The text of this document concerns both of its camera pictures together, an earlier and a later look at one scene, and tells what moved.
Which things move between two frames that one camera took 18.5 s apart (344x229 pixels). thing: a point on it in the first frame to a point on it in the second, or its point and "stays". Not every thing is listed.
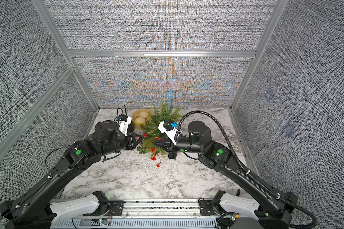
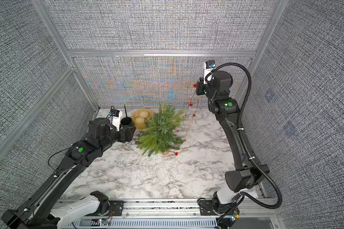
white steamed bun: (144, 113) stays
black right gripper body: (175, 151) to (204, 88)
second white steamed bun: (140, 119) stays
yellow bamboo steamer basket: (140, 116) stays
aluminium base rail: (188, 213) stays
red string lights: (152, 150) to (190, 104)
